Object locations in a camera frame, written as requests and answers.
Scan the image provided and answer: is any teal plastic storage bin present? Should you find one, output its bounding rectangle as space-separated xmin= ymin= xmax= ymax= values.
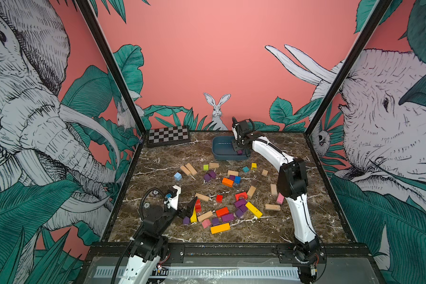
xmin=212 ymin=136 xmax=251 ymax=161

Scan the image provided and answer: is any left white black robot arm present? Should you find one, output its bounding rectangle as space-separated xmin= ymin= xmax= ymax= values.
xmin=111 ymin=185 xmax=198 ymax=284

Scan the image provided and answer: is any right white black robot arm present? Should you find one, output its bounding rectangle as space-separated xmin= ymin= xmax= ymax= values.
xmin=232 ymin=117 xmax=321 ymax=284

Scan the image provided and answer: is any purple bricks back left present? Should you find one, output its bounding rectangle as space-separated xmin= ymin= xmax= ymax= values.
xmin=204 ymin=170 xmax=217 ymax=182

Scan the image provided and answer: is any red stacked brick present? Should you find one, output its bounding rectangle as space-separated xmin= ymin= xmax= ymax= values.
xmin=195 ymin=200 xmax=202 ymax=213

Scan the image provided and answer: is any upright yellow brick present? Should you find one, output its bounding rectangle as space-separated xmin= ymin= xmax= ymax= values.
xmin=190 ymin=210 xmax=198 ymax=223

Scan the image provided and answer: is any light blue cube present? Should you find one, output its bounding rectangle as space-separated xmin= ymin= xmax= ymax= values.
xmin=174 ymin=172 xmax=182 ymax=181

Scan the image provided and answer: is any natural wood brick middle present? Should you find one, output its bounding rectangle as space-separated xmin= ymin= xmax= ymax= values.
xmin=195 ymin=193 xmax=209 ymax=201

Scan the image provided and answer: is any natural wood brick pair left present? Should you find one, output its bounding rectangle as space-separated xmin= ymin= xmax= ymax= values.
xmin=180 ymin=163 xmax=197 ymax=175

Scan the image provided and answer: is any natural wood brick front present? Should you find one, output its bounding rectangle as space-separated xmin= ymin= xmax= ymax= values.
xmin=198 ymin=211 xmax=214 ymax=222

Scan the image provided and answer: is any pink brick front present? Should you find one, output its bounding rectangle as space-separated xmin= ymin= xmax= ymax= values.
xmin=202 ymin=219 xmax=211 ymax=228

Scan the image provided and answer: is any pink brick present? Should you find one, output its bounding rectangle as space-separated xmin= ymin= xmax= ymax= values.
xmin=202 ymin=219 xmax=211 ymax=228
xmin=276 ymin=193 xmax=285 ymax=205

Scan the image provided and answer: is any orange brick centre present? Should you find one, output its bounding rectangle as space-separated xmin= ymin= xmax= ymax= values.
xmin=221 ymin=177 xmax=234 ymax=188

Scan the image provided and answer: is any orange red brick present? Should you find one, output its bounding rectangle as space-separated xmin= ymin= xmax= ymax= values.
xmin=215 ymin=207 xmax=230 ymax=218

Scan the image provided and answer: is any long yellow brick front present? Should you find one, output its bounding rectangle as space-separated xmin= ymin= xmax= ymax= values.
xmin=210 ymin=223 xmax=231 ymax=234

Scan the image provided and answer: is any natural wood brick upright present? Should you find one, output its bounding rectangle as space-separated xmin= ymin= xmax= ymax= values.
xmin=247 ymin=186 xmax=257 ymax=199

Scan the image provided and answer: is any red arch brick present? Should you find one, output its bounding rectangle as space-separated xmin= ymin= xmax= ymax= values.
xmin=235 ymin=192 xmax=248 ymax=201

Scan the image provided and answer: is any black white checkerboard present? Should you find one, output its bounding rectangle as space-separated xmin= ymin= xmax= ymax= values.
xmin=147 ymin=125 xmax=191 ymax=148

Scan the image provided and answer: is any purple brick cluster centre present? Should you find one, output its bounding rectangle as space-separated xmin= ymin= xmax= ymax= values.
xmin=234 ymin=199 xmax=248 ymax=219

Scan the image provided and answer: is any pink brick right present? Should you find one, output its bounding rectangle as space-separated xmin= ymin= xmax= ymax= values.
xmin=276 ymin=193 xmax=285 ymax=205

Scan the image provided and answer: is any natural wood brick right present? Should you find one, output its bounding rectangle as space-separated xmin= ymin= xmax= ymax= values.
xmin=265 ymin=204 xmax=281 ymax=211

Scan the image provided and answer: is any angled yellow brick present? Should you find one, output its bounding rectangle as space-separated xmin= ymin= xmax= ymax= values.
xmin=245 ymin=202 xmax=263 ymax=218

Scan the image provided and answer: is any metal front rail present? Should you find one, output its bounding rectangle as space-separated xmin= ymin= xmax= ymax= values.
xmin=92 ymin=266 xmax=301 ymax=281

